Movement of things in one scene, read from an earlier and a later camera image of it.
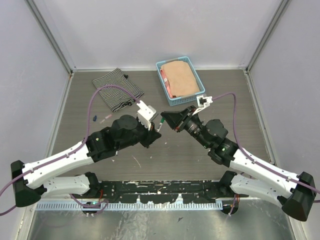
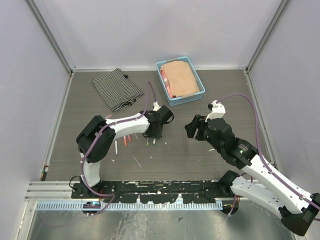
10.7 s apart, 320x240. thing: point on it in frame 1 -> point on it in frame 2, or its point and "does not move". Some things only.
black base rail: (162, 191) does not move
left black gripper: (151, 135) -> (157, 135)
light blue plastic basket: (180, 80) does not move
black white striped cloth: (117, 98) does not move
